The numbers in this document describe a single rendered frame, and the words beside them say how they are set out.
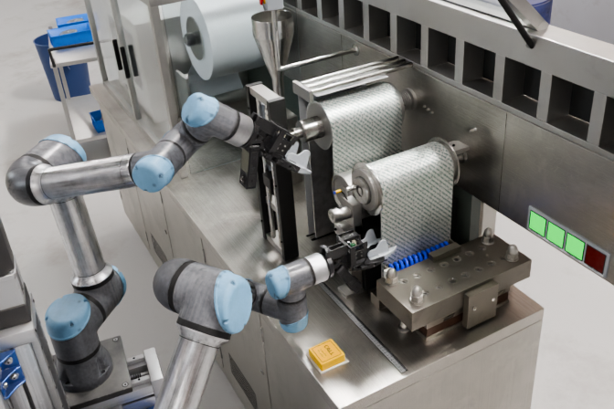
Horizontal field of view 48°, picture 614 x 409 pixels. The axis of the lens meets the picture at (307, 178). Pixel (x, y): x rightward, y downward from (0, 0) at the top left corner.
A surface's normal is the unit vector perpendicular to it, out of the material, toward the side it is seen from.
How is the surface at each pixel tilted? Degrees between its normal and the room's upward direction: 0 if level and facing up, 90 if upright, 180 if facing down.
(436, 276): 0
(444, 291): 0
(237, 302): 85
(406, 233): 90
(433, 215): 90
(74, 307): 7
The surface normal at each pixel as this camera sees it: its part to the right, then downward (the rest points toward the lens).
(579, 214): -0.87, 0.29
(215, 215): -0.07, -0.87
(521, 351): 0.48, 0.41
